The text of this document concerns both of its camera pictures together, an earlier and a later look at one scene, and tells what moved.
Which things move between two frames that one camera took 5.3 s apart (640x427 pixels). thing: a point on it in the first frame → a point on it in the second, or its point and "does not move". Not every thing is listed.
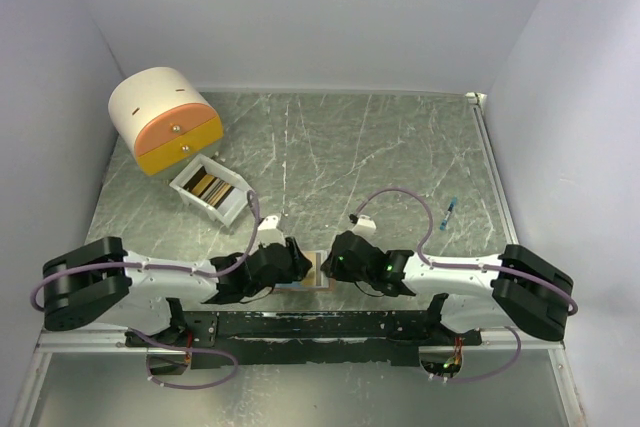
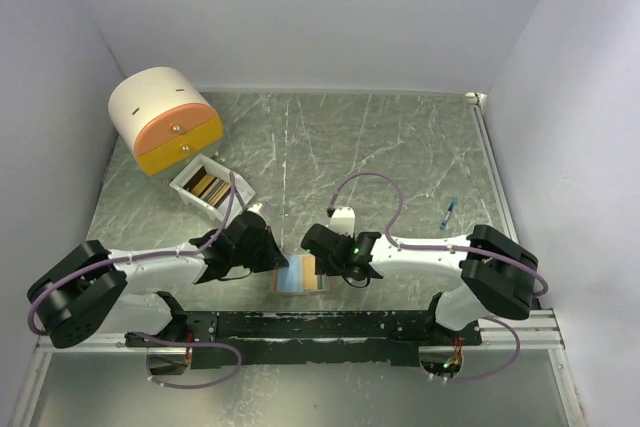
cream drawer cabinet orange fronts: (165, 120) does not move
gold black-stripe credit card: (313, 277) does not move
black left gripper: (300, 264) → (273, 257)
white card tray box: (213, 188) does not move
